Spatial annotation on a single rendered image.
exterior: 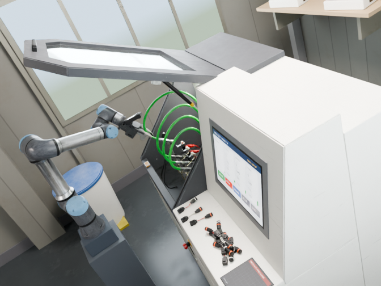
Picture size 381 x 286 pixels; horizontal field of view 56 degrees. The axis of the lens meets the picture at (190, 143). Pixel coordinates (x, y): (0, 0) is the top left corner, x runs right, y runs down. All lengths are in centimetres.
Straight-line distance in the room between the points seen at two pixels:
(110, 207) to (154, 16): 189
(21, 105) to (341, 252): 288
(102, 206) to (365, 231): 242
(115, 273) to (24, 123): 182
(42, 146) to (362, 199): 149
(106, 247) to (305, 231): 126
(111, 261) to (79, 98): 182
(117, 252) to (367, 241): 136
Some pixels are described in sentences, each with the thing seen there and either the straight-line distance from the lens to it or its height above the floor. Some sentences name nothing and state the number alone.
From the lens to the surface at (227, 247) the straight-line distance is 163.
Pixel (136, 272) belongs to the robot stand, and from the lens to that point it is 243.
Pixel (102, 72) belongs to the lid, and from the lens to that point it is 155.
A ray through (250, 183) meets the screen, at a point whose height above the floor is 130.
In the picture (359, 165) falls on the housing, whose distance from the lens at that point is 141.
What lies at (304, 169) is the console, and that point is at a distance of 123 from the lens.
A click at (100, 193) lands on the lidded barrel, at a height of 43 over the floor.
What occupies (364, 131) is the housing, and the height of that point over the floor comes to 143.
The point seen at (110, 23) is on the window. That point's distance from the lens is 360.
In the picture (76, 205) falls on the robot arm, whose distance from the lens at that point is 213.
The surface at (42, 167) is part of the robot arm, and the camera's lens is 213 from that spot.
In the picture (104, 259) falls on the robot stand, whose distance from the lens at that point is 227.
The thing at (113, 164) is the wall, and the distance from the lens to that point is 396.
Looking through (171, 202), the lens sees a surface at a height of 95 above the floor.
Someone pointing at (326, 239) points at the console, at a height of 105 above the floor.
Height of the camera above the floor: 223
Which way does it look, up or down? 31 degrees down
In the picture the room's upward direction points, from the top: 23 degrees counter-clockwise
